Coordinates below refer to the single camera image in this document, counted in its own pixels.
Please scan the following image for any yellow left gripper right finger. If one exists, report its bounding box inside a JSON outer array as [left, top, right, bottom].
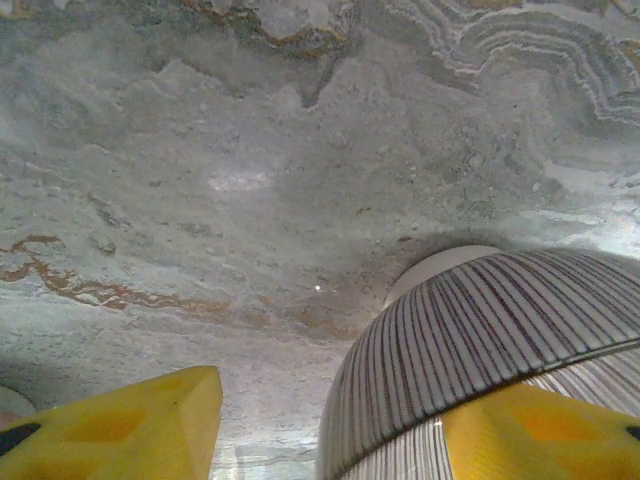
[[442, 382, 640, 480]]

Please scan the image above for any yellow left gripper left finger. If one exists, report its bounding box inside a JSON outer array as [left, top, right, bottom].
[[0, 364, 224, 480]]

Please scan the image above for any cream bowl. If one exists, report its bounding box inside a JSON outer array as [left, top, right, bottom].
[[0, 382, 37, 432]]

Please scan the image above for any striped bowl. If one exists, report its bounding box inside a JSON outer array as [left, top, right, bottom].
[[315, 243, 640, 480]]

